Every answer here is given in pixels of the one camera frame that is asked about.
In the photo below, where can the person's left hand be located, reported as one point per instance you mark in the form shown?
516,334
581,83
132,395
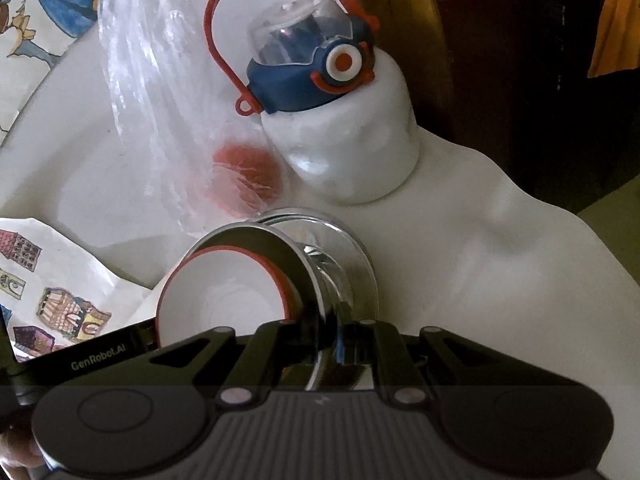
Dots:
20,445

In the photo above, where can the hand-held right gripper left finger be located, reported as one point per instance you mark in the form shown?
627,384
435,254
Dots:
280,345

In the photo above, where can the white bowl red rim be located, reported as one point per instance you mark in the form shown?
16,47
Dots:
225,295

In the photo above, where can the colourful houses wall drawing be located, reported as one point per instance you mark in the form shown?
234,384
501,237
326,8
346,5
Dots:
50,280

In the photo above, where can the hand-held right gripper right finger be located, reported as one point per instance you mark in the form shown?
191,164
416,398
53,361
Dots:
370,345

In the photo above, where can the clear plastic bag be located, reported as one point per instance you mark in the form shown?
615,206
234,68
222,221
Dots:
145,70

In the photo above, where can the white printed tablecloth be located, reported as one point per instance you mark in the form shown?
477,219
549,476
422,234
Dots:
475,240

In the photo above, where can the wooden door frame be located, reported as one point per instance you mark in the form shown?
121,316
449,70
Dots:
395,0

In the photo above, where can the cartoon child wall poster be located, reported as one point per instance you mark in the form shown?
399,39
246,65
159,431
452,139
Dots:
45,15

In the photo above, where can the orange fruit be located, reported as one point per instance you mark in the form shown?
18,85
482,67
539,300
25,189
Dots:
247,175

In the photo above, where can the white bottle blue lid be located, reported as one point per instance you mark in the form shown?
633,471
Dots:
350,140

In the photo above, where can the stainless steel plate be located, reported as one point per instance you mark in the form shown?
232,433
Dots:
352,270

